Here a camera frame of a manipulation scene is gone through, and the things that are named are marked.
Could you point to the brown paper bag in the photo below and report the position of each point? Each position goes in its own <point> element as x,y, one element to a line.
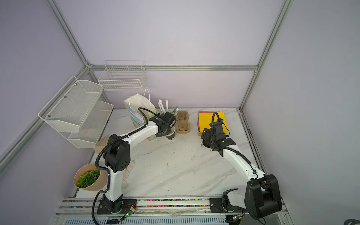
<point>101,144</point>

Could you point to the black cup lid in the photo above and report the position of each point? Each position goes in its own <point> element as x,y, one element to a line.
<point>208,144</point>

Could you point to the lower white mesh shelf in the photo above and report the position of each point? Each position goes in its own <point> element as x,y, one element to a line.
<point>93,127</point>

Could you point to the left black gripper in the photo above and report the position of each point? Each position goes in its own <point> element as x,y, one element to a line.
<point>168,131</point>

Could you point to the paper bowl of greens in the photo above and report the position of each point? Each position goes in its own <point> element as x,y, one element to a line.
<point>90,178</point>

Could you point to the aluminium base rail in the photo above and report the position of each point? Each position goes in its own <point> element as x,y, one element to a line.
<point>153,206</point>

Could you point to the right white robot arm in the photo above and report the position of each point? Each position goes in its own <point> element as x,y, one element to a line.
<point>259,192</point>

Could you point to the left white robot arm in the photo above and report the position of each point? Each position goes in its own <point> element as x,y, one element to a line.
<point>115,157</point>

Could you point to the stacked brown cup carriers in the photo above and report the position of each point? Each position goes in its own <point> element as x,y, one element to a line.
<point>182,124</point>

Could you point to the upper white mesh shelf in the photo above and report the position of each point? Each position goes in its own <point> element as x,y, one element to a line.
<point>69,109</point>

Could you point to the white mesh shelf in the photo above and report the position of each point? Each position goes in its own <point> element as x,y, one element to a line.
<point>69,109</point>
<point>93,127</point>

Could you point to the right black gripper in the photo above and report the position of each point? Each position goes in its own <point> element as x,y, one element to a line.
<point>206,133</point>

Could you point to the yellow napkin stack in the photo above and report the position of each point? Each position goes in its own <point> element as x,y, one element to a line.
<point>205,119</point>

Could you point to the paper coffee cup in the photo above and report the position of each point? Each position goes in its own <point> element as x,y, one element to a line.
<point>171,135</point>

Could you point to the white wire basket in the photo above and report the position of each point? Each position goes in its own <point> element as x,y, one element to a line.
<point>123,76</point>

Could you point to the painted paper gift bag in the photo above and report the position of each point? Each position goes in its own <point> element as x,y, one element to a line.
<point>132,104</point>

